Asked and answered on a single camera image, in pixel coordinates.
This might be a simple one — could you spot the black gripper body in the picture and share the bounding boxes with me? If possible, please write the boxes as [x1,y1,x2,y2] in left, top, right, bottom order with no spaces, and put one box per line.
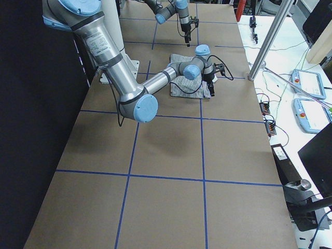
[181,23,191,36]
[202,72,217,84]

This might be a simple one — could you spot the navy white striped polo shirt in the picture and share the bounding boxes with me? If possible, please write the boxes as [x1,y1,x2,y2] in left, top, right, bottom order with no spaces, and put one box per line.
[169,53,212,100]

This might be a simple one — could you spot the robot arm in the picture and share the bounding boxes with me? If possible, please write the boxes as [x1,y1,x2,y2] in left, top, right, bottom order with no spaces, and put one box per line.
[143,0,199,47]
[42,0,216,123]

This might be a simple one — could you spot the upper small circuit board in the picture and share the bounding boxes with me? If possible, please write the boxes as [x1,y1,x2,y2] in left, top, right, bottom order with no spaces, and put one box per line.
[259,102,270,116]

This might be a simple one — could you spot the small circuit board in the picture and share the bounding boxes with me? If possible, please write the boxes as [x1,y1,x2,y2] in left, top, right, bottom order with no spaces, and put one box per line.
[264,119,276,137]
[259,102,270,116]

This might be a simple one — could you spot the red fire extinguisher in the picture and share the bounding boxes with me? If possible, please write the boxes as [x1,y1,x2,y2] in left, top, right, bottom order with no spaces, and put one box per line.
[236,0,246,22]

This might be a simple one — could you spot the black folded tripod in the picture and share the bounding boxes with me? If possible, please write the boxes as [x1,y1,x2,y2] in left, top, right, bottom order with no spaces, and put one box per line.
[250,15,258,44]

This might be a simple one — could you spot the lower small circuit board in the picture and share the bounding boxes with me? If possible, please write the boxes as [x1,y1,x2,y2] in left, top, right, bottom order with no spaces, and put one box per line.
[264,119,276,137]

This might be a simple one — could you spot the upper teach pendant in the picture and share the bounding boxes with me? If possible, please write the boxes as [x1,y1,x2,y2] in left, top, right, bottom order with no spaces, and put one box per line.
[291,69,326,100]

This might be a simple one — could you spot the teach pendant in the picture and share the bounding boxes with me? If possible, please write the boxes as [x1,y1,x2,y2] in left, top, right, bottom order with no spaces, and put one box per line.
[292,98,331,134]
[291,69,326,100]

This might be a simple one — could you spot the lower teach pendant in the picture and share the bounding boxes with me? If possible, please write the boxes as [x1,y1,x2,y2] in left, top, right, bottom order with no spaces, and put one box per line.
[292,98,331,134]

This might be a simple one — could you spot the black box with white label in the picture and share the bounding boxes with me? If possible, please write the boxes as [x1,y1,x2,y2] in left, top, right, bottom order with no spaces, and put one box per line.
[271,144,302,185]

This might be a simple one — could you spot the black monitor lower right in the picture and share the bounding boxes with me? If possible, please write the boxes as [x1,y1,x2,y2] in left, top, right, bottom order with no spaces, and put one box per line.
[298,124,332,198]

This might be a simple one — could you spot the black monitor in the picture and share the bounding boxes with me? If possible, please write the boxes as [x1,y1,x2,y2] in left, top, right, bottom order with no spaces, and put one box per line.
[302,0,331,45]
[298,124,332,198]

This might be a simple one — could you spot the black monitor upper right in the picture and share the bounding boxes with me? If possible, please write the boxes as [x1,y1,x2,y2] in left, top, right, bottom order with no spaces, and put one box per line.
[302,0,331,45]

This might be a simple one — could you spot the grey monitor stand clamp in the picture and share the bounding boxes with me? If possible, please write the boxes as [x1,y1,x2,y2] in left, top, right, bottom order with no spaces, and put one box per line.
[283,182,331,232]

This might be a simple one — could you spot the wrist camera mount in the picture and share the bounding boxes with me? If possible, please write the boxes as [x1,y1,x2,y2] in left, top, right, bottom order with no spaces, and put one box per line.
[189,16,199,28]
[213,63,226,76]

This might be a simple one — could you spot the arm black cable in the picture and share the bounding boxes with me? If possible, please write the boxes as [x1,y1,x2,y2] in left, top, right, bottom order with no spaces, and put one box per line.
[108,54,234,128]

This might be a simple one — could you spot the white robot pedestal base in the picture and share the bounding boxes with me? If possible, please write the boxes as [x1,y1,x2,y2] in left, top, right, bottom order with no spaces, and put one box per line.
[101,0,140,79]

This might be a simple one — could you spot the aluminium frame post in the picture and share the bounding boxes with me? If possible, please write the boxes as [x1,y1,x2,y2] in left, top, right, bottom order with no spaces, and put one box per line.
[248,0,294,81]

